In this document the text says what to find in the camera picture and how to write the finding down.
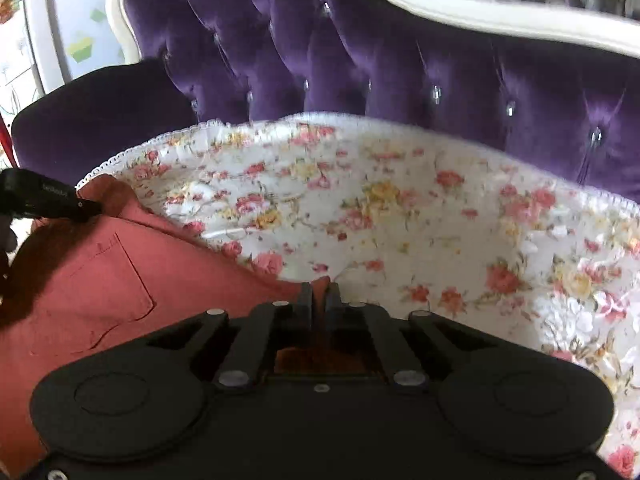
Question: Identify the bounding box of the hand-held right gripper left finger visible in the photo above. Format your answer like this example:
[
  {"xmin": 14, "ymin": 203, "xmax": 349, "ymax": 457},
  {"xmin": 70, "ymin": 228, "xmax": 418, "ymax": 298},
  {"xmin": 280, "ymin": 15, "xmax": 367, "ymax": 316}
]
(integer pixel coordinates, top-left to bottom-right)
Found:
[{"xmin": 145, "ymin": 282, "xmax": 313, "ymax": 390}]

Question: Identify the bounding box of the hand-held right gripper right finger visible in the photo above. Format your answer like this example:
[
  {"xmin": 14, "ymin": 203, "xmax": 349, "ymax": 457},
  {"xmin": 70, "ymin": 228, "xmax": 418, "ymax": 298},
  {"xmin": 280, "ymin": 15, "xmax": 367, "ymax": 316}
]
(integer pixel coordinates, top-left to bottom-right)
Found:
[{"xmin": 325, "ymin": 282, "xmax": 493, "ymax": 391}]

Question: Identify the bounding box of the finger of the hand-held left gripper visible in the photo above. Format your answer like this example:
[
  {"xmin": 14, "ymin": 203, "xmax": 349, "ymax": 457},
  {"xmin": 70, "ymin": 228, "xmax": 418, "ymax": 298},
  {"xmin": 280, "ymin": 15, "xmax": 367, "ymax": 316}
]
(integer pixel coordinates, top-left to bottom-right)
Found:
[{"xmin": 0, "ymin": 168, "xmax": 103, "ymax": 225}]

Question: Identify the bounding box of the red-brown shirt with pocket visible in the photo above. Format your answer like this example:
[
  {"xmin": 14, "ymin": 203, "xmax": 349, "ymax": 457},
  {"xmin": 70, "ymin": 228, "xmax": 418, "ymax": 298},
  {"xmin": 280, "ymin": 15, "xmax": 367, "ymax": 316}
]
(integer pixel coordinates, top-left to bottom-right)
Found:
[{"xmin": 0, "ymin": 178, "xmax": 333, "ymax": 480}]

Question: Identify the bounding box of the floral quilted sofa cover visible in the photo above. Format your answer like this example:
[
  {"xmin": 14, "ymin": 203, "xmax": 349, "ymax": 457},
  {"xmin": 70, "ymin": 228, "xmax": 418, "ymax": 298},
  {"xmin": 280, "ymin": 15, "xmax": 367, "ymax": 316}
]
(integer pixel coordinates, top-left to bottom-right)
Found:
[{"xmin": 75, "ymin": 112, "xmax": 640, "ymax": 479}]

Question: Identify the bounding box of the white cabinet with colourful stickers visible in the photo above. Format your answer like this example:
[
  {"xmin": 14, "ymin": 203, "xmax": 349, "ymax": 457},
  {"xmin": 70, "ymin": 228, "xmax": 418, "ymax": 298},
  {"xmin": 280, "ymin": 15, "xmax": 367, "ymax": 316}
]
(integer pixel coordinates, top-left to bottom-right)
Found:
[{"xmin": 0, "ymin": 0, "xmax": 132, "ymax": 97}]

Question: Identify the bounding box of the purple tufted velvet sofa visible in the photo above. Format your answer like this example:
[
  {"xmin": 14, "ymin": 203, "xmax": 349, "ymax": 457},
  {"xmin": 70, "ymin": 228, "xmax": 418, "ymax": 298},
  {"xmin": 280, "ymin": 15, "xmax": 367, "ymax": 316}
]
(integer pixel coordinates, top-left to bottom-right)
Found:
[{"xmin": 11, "ymin": 0, "xmax": 640, "ymax": 206}]

